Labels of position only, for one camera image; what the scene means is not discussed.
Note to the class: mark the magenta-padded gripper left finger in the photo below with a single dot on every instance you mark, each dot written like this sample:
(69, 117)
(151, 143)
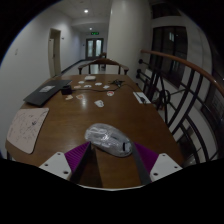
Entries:
(56, 163)

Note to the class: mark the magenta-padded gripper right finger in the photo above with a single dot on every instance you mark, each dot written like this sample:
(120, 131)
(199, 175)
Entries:
(165, 166)

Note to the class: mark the white marble-print mouse pad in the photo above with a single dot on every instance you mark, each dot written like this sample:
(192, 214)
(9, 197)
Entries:
(26, 128)

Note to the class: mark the small beige sticker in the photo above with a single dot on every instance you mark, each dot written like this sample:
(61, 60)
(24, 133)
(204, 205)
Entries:
(69, 97)
(77, 87)
(80, 96)

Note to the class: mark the black closed laptop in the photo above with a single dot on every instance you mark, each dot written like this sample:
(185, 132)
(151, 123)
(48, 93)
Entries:
(46, 95)

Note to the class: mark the white grey sticker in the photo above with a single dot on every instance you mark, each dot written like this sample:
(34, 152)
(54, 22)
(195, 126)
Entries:
(99, 103)

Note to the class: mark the small black box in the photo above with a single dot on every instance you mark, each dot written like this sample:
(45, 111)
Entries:
(66, 90)

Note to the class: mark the white notepad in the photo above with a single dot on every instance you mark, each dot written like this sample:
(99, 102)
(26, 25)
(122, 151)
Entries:
(138, 96)

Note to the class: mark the small white sticker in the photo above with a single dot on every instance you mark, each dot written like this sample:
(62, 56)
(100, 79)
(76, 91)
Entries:
(98, 84)
(87, 86)
(106, 87)
(81, 82)

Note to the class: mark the red and white sticker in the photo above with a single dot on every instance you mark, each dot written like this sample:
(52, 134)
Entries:
(110, 93)

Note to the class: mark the small white box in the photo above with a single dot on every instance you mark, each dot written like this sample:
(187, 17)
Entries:
(90, 78)

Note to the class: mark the black adapter clump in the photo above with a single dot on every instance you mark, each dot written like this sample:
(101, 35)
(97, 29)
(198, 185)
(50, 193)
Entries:
(117, 82)

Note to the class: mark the black railing with wooden handrail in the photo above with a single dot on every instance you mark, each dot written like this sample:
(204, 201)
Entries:
(173, 59)

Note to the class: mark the beige side door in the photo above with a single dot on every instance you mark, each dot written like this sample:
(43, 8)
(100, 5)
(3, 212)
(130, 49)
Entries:
(55, 53)

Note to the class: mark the wooden armchair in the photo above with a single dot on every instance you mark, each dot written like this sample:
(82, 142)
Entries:
(103, 61)

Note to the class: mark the dark framed window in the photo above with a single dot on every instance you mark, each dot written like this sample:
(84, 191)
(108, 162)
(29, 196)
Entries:
(166, 50)

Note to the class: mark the dark wooden chair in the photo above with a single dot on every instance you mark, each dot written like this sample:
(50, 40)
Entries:
(103, 55)

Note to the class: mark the glazed double door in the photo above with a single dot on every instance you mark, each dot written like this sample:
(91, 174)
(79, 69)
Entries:
(90, 48)

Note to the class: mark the green exit sign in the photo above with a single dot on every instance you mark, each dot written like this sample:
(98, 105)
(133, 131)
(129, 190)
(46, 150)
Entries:
(95, 33)

